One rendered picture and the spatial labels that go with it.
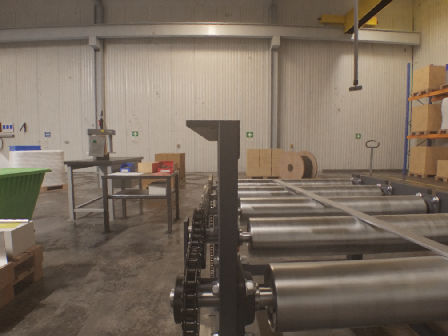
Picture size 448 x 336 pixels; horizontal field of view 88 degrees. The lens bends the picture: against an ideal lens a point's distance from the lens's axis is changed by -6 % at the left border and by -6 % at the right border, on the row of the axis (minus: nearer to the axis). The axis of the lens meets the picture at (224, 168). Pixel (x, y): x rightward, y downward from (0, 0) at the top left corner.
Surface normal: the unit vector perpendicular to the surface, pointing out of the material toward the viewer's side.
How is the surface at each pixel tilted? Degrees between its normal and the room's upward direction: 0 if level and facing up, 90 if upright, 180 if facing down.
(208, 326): 0
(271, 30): 90
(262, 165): 90
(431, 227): 59
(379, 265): 8
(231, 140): 90
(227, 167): 90
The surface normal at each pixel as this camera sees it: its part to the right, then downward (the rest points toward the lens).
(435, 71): 0.03, 0.08
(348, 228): 0.02, -0.61
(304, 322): 0.03, 0.33
